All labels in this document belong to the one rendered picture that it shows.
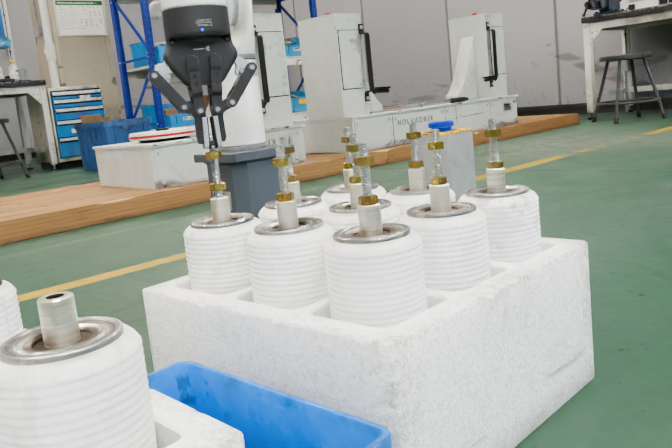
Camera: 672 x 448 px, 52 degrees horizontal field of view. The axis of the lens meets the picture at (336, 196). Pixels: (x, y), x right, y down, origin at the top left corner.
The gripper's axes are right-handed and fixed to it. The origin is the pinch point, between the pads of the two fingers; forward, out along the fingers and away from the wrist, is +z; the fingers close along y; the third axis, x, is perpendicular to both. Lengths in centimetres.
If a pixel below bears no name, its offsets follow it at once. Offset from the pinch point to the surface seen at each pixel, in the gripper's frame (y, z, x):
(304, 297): 5.2, 17.4, -15.3
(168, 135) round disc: 15, 8, 222
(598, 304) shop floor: 61, 36, 9
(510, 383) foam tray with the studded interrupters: 24.1, 28.5, -22.8
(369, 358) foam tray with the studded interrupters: 6.7, 19.6, -29.2
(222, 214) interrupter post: 0.0, 9.8, -1.2
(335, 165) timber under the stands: 93, 32, 236
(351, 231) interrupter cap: 9.7, 10.6, -19.0
